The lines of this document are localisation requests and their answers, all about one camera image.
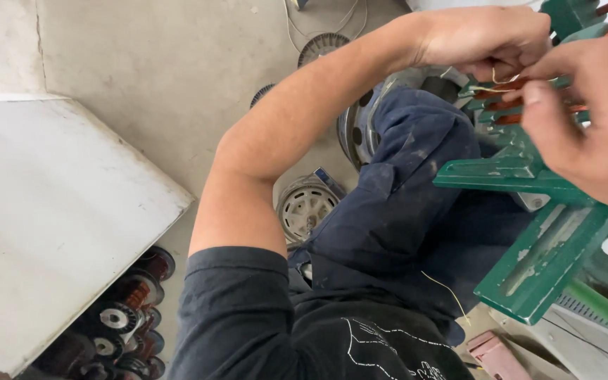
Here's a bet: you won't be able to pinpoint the large silver motor housing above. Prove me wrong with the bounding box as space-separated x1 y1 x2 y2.
337 66 471 173

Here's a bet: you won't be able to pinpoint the green coil winding former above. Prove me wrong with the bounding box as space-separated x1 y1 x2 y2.
433 0 608 326

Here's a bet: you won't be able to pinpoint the pink plastic box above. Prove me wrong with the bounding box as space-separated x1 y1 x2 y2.
467 331 533 380

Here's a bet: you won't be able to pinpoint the small motor with white cover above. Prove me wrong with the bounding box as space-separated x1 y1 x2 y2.
275 168 348 247

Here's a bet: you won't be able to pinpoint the dark blue trousers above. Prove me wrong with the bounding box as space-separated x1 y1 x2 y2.
288 86 536 347

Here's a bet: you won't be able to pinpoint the small round slotted motor core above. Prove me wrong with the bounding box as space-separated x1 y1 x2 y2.
249 83 277 110

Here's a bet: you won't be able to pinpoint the white board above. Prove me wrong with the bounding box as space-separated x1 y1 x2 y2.
0 94 195 378

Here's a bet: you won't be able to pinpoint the copper wire coil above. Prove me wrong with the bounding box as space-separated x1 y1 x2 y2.
473 76 590 126

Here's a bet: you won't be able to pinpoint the person's right hand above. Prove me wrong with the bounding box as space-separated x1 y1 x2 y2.
502 24 608 225

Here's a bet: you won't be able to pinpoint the person's left hand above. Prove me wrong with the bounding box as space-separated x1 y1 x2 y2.
419 5 552 83

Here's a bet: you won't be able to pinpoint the loose yellow thread piece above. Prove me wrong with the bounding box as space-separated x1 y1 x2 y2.
421 271 471 325

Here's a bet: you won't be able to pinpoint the black printed t-shirt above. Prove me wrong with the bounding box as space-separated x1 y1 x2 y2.
169 246 475 380

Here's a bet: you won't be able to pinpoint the light green bar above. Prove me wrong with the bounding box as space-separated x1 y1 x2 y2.
563 277 608 347

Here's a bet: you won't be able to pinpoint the grey machine base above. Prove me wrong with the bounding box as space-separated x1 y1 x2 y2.
489 303 608 380

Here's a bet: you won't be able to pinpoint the white cable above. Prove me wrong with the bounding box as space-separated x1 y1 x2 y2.
283 0 369 41

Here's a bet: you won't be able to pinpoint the thin yellow tying thread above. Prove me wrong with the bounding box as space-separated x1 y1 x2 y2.
468 66 521 95

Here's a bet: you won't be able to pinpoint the group of copper wire spools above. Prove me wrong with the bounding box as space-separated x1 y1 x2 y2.
32 245 176 380

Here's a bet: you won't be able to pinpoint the large round slotted motor core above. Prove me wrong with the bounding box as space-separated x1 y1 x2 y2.
298 33 351 69

